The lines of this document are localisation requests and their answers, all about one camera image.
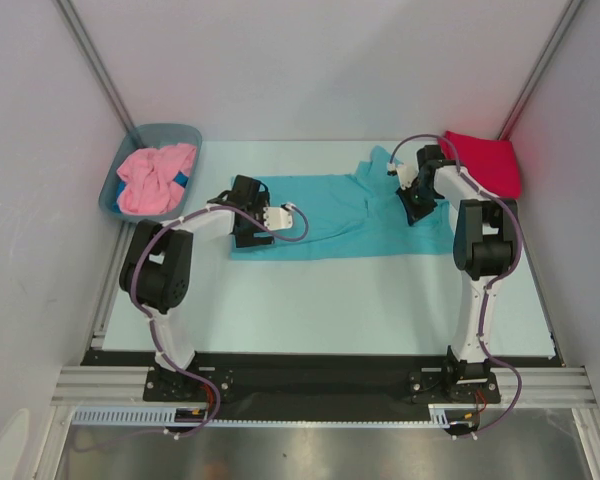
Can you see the aluminium corner post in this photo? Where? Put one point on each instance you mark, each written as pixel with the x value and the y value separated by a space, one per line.
pixel 548 53
pixel 88 49

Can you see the white slotted cable duct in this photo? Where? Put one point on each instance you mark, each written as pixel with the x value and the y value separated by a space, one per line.
pixel 173 417

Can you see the blue t-shirt in basket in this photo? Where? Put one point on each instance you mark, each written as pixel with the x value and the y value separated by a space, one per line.
pixel 180 179

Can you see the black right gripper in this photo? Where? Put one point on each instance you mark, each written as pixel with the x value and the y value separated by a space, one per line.
pixel 415 206

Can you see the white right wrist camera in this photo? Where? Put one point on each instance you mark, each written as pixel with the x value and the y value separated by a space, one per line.
pixel 405 173

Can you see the left aluminium corner post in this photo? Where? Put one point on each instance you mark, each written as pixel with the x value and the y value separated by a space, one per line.
pixel 88 49

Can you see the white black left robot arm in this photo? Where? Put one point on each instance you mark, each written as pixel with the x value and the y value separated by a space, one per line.
pixel 156 270

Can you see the pink t-shirt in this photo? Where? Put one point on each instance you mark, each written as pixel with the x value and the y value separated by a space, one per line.
pixel 149 173

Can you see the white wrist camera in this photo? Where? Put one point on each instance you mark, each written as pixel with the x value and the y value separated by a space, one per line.
pixel 278 218
pixel 405 173

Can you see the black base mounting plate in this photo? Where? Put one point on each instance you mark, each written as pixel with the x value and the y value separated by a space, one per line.
pixel 310 374

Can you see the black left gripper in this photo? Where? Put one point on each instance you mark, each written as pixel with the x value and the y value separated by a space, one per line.
pixel 247 238

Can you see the grey-blue plastic basket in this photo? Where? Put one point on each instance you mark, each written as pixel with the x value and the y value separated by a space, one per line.
pixel 155 135

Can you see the folded red t-shirt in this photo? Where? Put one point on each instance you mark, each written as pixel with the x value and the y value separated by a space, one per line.
pixel 492 163

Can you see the right aluminium corner post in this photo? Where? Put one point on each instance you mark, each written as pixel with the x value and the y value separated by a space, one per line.
pixel 548 53

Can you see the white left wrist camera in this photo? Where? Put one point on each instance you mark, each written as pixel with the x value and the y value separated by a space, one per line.
pixel 278 218

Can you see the teal t-shirt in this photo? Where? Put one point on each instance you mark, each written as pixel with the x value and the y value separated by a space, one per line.
pixel 352 215

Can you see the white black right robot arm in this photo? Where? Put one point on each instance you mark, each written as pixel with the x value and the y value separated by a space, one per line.
pixel 486 249

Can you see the aluminium front rail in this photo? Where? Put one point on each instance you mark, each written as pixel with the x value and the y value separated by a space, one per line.
pixel 127 386

